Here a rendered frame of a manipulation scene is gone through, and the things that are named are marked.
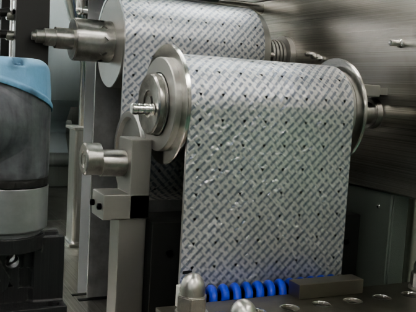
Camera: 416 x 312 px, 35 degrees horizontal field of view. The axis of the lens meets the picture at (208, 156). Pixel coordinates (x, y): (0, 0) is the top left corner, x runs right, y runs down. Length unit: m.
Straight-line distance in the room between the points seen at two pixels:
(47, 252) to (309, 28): 0.67
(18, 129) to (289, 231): 0.41
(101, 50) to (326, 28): 0.36
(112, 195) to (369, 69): 0.42
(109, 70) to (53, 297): 0.51
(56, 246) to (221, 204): 0.25
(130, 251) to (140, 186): 0.08
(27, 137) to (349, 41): 0.61
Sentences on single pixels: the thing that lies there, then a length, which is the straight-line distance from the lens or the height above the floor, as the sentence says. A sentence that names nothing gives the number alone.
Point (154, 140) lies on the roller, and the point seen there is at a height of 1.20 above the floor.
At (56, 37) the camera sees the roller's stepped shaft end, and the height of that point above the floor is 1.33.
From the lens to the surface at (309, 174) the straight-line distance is 0.86.
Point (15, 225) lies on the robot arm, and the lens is 0.59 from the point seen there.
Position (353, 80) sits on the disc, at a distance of 0.91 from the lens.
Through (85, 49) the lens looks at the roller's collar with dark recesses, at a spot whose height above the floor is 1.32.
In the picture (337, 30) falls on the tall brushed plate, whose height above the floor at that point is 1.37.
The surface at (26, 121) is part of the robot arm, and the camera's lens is 0.58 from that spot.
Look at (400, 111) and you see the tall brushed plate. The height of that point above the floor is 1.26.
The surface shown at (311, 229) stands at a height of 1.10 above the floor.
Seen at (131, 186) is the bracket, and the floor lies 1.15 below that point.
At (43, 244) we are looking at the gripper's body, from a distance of 0.62.
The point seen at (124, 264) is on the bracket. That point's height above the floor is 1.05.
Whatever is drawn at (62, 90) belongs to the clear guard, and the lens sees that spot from 1.78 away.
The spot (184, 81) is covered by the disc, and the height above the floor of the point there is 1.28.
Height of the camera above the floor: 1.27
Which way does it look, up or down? 6 degrees down
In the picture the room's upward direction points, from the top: 3 degrees clockwise
